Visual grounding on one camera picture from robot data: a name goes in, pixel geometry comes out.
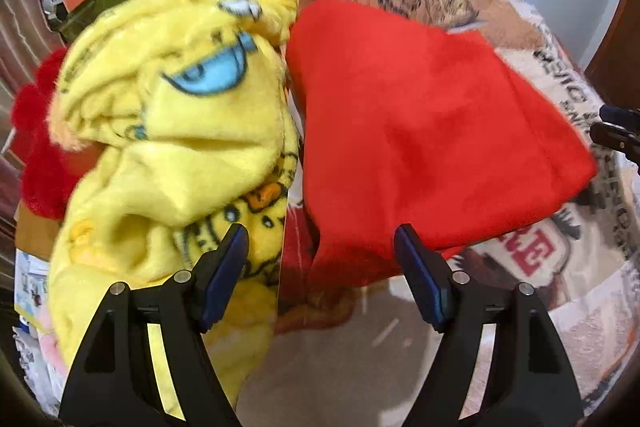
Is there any red zip jacket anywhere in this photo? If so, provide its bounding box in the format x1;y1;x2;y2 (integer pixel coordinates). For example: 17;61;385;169
286;0;597;291

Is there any brown wooden door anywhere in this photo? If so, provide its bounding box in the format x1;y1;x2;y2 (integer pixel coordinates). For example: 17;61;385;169
586;0;640;108

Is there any papers and photos clutter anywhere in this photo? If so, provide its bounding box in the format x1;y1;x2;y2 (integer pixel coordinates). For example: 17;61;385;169
13;249;67;416

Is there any wooden boards stack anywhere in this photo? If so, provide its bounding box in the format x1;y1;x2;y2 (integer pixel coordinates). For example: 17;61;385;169
15;200;60;261

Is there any newspaper print bed quilt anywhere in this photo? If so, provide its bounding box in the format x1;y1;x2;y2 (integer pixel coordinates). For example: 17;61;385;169
238;0;639;426

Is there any red fluffy garment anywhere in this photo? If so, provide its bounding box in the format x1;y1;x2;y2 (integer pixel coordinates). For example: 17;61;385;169
11;48;104;221

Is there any yellow cartoon fleece blanket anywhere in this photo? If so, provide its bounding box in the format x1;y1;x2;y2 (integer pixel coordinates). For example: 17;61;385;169
48;0;298;401

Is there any striped red gold curtain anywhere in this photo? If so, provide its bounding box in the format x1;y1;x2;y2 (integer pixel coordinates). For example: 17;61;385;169
1;0;62;256

